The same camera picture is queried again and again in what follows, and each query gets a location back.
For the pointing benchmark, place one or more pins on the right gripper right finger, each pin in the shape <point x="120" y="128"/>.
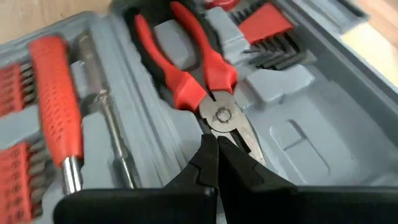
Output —
<point x="280" y="205"/>

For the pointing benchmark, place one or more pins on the red holder hex key set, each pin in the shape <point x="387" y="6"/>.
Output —
<point x="264" y="21"/>

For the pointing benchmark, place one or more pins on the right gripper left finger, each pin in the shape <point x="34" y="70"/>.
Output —
<point x="174" y="205"/>

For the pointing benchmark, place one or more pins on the red bit holder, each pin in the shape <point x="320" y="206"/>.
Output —
<point x="11" y="87"/>
<point x="14" y="183"/>

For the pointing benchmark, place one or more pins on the grey plastic tool case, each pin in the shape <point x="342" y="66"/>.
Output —
<point x="311" y="124"/>

